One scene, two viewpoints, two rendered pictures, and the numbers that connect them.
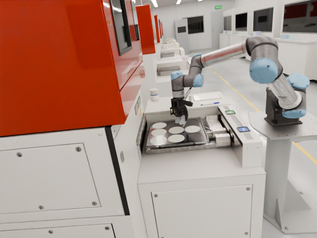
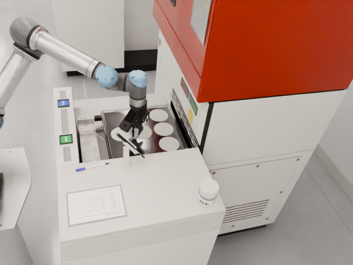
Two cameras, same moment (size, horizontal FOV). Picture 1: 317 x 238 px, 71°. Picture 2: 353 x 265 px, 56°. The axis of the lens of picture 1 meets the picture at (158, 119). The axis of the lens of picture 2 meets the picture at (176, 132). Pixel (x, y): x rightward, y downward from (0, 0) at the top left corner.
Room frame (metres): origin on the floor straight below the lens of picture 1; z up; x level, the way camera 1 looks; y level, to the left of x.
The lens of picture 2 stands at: (2.45, -0.49, 2.05)
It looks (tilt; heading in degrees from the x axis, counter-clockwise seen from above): 43 degrees down; 154
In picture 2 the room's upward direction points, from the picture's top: 8 degrees clockwise
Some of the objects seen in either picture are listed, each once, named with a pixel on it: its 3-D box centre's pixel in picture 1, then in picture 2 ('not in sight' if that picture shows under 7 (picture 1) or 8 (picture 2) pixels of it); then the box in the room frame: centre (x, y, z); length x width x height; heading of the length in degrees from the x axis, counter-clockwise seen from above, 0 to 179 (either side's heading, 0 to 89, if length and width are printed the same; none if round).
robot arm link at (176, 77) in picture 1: (177, 80); (137, 84); (1.31, -0.14, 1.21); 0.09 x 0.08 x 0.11; 62
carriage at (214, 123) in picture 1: (216, 130); (89, 145); (1.28, -0.36, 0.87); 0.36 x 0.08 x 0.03; 175
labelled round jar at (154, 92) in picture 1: (154, 94); (207, 193); (1.79, 0.01, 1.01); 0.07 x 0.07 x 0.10
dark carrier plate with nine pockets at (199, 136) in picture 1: (175, 131); (142, 131); (1.28, -0.10, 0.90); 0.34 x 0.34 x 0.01; 85
